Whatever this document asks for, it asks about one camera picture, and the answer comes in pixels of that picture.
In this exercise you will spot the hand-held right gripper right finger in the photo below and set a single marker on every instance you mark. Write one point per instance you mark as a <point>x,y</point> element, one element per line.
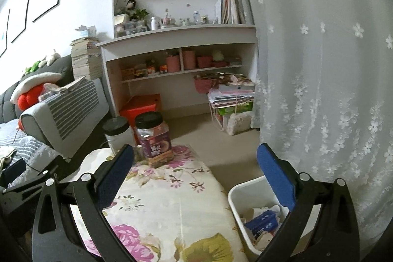
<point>273,176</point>

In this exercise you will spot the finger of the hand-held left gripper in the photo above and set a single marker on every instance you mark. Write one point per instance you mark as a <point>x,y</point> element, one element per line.
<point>33,180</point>

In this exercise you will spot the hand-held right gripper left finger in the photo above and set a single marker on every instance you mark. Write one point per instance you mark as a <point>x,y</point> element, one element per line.
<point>118,168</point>

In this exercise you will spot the white plastic bin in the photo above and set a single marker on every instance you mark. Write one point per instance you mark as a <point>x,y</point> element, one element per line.
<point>245,194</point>

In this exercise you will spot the blue white drink carton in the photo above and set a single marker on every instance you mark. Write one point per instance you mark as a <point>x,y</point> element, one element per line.
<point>262,223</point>

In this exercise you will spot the clear jar with black lid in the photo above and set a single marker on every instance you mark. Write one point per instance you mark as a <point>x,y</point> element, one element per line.
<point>118,133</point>

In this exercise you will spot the striped quilted blanket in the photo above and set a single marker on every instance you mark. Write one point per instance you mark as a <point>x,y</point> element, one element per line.
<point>27,145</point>

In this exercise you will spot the purple label jar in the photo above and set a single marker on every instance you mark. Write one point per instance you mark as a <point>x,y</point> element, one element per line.
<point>155,142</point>

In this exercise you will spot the red cardboard box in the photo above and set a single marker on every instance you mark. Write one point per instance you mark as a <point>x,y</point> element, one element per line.
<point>141,107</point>

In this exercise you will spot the floral table cloth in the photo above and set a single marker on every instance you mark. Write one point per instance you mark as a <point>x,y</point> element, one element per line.
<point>172,206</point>

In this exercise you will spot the green box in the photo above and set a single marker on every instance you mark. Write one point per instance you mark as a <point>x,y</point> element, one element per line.
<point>242,108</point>

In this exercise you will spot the red plush toy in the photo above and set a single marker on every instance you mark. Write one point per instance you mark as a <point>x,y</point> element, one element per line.
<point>29,97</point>

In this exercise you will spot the stack of papers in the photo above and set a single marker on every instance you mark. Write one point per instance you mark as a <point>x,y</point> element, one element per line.
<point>233,93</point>

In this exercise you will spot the white pillow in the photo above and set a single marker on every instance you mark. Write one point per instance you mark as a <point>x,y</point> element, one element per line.
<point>35,82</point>

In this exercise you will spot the green plush toy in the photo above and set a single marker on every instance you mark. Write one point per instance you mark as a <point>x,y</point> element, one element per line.
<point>32,67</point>

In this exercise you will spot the stack of old books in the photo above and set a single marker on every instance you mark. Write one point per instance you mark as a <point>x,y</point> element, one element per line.
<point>86,59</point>

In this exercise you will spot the hanging pink basket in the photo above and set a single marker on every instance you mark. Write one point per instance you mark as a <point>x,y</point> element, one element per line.
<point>204,85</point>

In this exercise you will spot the grey sofa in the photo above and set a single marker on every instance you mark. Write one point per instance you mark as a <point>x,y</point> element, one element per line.
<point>64,65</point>

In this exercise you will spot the tall pink pot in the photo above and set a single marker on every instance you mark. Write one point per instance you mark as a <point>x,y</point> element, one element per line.
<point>173,64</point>

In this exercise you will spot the white lace curtain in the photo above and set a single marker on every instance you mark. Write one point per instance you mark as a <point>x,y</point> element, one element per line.
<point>322,65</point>

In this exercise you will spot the white plush toy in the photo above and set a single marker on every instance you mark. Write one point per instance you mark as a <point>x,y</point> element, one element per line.
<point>50,58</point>

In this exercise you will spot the pink cylinder container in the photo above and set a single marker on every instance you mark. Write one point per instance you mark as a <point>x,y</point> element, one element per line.
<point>189,60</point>

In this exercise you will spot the pale fluffy ball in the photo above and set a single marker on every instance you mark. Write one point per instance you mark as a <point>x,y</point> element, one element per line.
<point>218,55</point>

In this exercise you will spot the low pink basket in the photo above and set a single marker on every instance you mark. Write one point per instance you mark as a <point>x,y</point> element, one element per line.
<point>204,62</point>

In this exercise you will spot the tissue box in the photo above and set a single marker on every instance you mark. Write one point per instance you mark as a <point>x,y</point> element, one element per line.
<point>87,31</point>

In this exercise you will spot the white bookshelf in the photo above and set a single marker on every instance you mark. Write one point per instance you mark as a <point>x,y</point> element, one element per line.
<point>178,41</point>

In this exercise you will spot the clear storage drawers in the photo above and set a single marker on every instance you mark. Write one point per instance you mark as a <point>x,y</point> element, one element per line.
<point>129,27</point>

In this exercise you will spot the white pill bottle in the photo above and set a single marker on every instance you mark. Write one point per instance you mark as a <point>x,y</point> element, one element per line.
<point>154,23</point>

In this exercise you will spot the small green plant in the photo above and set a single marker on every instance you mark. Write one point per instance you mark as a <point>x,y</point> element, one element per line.
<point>139,14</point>

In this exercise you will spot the leaning thin books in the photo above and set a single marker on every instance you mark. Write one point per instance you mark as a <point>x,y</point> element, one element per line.
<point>231,10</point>

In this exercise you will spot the narrow white wall frame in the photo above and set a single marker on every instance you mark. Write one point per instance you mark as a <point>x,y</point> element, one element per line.
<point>4,35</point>

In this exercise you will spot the medium white wall frame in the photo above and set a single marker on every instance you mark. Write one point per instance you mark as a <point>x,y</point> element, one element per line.
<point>22,15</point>

